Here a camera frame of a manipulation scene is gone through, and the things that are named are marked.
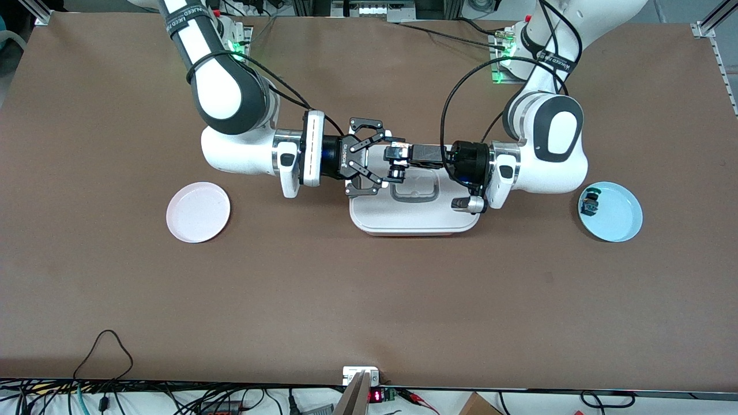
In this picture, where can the red digit display module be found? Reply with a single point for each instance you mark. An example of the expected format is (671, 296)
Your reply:
(376, 396)

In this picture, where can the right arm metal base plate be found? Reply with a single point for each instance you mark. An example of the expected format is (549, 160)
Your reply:
(247, 40)

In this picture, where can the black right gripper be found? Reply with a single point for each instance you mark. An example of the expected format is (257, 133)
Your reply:
(332, 157)

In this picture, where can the white lunch box grey clips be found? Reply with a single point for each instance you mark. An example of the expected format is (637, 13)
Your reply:
(415, 222)

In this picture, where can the orange push-button switch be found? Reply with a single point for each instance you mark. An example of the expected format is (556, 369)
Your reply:
(395, 154)

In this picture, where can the red black clip leads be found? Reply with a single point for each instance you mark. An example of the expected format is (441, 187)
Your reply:
(415, 397)

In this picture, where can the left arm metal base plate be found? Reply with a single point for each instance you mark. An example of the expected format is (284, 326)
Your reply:
(494, 57)

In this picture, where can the pink round plate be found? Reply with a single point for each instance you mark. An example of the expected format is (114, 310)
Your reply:
(196, 213)

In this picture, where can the aluminium corner profile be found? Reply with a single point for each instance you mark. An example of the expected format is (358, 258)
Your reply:
(704, 29)

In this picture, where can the light blue round plate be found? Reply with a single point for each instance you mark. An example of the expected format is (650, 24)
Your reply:
(620, 216)

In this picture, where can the small white socket block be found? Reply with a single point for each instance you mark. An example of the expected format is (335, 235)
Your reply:
(351, 373)

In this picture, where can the aluminium frame profile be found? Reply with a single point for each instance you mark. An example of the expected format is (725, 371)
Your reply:
(37, 12)

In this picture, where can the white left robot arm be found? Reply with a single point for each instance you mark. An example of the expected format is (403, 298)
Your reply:
(553, 138)

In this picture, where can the white labelled panel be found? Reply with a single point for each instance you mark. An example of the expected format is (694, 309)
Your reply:
(372, 10)

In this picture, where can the aluminium profile bar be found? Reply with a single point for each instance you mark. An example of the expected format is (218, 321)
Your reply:
(353, 400)

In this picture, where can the slotted metal rail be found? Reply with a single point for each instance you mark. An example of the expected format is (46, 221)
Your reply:
(723, 69)

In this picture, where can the green push-button switch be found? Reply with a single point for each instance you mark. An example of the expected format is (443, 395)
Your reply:
(589, 203)

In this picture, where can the brown cardboard box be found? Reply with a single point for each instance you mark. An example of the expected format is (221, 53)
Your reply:
(477, 406)

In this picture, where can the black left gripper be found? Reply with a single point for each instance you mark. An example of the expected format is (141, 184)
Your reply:
(468, 159)

